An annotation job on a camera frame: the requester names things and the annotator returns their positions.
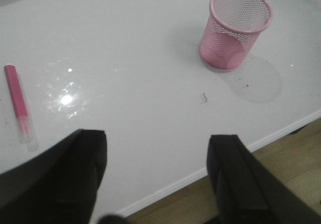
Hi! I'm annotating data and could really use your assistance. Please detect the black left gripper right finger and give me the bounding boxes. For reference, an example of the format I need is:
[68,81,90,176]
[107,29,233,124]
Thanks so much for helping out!
[207,135,320,223]

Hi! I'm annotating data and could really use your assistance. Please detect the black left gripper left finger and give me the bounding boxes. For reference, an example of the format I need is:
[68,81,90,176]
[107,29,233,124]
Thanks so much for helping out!
[1,129,107,223]

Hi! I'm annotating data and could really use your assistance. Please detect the pink highlighter pen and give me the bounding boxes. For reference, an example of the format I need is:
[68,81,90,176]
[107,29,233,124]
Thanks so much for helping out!
[4,64,39,152]

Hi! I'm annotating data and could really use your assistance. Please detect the pink mesh pen holder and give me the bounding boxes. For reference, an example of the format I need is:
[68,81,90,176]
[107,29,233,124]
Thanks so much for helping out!
[199,0,273,71]

